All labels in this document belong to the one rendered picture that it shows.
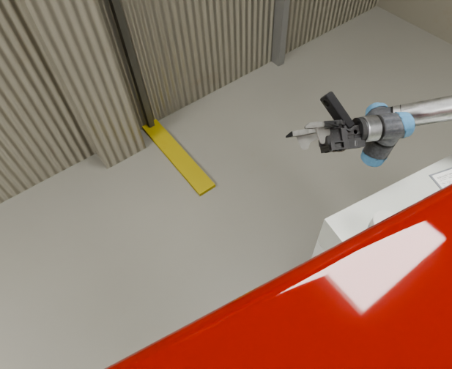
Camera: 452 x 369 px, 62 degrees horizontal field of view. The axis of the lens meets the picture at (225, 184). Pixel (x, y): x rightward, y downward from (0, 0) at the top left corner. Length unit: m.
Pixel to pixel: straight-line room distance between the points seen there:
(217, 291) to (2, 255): 1.28
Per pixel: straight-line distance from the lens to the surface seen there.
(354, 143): 1.11
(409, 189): 1.32
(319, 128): 1.01
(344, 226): 1.18
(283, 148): 2.61
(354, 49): 3.53
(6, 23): 2.18
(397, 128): 1.17
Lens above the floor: 1.97
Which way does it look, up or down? 55 degrees down
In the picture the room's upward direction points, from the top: 5 degrees counter-clockwise
